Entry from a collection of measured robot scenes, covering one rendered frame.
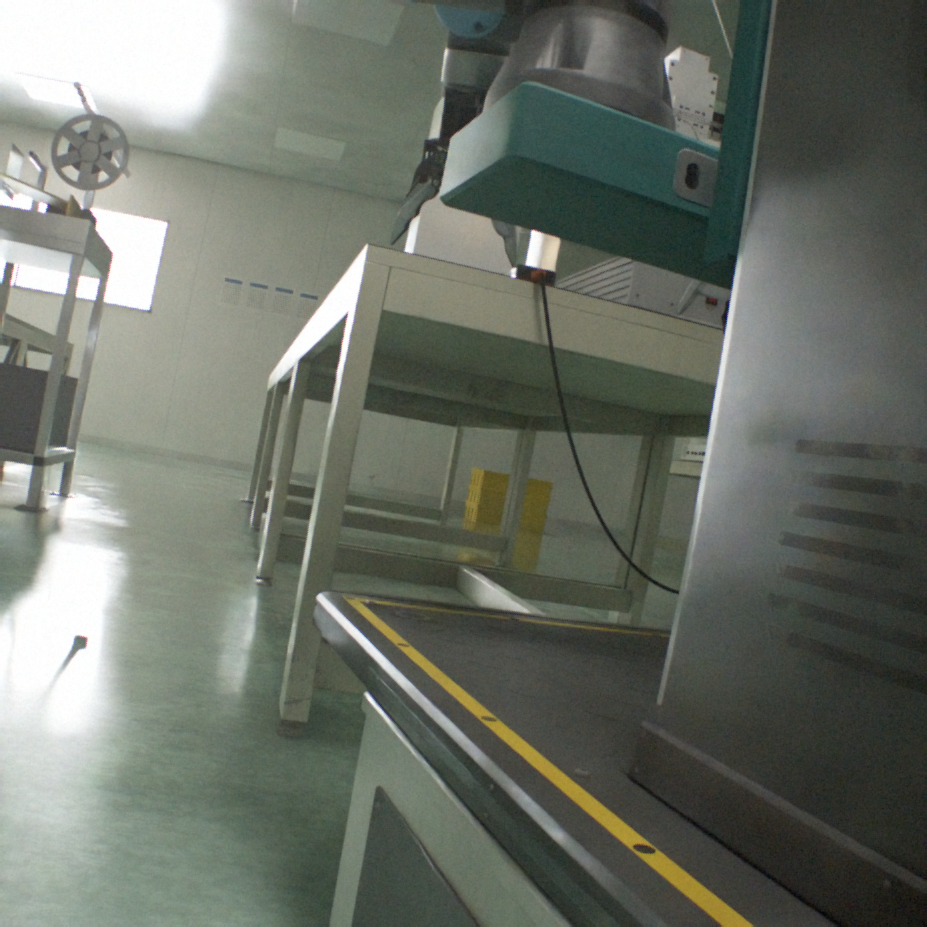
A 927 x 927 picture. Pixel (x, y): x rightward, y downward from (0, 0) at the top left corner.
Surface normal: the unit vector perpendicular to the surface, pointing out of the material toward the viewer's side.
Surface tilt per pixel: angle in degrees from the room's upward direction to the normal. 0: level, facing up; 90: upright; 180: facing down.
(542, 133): 90
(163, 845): 0
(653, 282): 90
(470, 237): 90
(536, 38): 72
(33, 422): 90
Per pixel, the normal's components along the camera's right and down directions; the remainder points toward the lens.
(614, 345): 0.23, 0.04
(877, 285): -0.92, -0.17
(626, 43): 0.38, -0.23
